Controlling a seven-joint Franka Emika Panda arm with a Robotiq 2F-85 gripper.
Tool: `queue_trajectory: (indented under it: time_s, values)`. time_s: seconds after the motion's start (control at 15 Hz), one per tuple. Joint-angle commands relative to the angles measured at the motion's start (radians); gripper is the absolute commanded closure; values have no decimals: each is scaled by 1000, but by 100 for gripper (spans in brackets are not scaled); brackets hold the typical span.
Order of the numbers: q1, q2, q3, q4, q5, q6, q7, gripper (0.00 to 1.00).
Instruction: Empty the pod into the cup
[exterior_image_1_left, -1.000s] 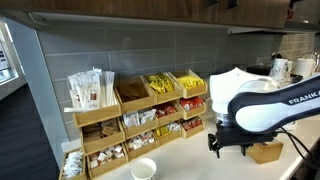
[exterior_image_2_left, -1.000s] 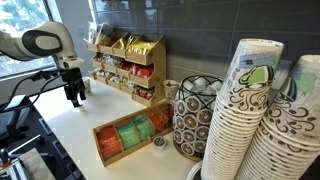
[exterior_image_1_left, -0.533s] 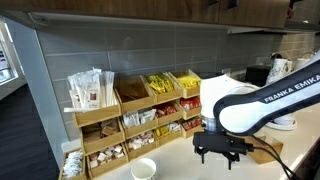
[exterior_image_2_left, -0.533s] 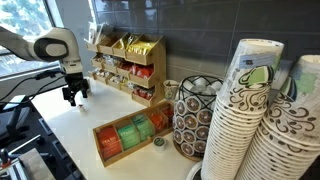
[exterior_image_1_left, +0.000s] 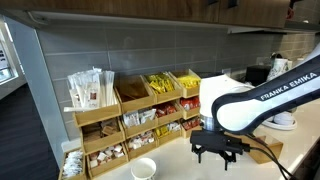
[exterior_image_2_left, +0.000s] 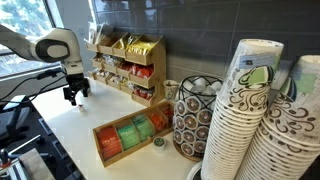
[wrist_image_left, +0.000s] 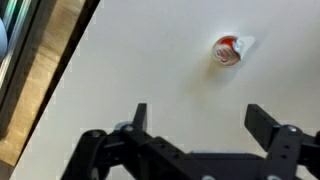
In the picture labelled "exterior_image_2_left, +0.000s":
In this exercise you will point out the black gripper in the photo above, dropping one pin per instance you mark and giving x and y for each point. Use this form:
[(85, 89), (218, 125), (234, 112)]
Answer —
[(77, 83)]

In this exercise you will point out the wrapped paper cup stack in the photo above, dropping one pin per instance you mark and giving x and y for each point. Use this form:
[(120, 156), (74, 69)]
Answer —
[(283, 80)]

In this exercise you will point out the orange tea packets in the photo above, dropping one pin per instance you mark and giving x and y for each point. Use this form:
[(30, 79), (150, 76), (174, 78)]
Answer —
[(158, 120)]

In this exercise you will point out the white pods pile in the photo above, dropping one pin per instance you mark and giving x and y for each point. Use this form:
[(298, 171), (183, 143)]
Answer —
[(203, 86)]

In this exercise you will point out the yellow sweetener packets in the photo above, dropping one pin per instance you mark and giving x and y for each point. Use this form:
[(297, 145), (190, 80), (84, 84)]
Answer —
[(141, 48), (126, 41)]

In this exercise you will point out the light green tea packets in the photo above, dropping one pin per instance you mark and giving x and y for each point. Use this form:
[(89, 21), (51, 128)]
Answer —
[(143, 126)]

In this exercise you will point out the green lid coffee pod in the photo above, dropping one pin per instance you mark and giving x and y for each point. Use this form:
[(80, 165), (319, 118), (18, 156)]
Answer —
[(159, 142)]

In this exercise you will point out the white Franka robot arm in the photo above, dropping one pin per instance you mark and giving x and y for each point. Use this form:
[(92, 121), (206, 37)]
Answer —
[(53, 48)]

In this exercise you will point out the tall paper cup stack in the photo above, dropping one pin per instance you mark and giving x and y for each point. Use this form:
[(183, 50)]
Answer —
[(240, 110), (290, 126)]

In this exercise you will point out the red sugar packets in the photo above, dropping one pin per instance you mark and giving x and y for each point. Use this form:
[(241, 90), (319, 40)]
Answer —
[(143, 71), (125, 66)]

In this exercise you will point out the patterned paper cup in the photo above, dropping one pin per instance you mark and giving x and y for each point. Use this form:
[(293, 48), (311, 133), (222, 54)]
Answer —
[(170, 90)]

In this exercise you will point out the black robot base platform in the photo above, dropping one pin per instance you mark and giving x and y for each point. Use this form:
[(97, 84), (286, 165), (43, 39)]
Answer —
[(56, 156)]

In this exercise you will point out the red tea packets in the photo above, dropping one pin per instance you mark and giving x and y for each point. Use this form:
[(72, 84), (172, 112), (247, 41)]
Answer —
[(108, 143), (168, 113)]

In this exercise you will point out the white stir stick packets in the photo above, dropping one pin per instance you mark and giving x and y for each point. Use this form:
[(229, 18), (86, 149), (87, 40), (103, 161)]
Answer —
[(96, 33)]

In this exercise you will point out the wooden tea box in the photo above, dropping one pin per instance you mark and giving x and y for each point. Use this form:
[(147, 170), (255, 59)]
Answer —
[(133, 150)]

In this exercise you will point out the clear white packets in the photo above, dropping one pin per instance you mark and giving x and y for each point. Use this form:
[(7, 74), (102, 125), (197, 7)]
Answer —
[(111, 60)]

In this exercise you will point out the red white creamer pod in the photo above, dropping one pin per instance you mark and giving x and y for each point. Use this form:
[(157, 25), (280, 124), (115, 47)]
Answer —
[(80, 107)]

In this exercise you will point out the glass window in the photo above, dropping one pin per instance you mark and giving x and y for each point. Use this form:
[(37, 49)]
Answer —
[(30, 16)]

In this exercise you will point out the grey metal plate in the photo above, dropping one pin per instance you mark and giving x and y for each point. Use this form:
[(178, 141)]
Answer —
[(35, 166)]

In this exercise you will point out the brown sugar packets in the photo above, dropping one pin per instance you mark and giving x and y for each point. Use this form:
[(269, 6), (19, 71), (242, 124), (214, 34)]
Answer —
[(97, 60)]

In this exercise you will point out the wooden condiment rack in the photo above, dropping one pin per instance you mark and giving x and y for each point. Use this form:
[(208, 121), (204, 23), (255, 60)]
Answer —
[(160, 66)]

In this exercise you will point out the black camera stand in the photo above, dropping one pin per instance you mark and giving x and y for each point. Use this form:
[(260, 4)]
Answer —
[(15, 123)]

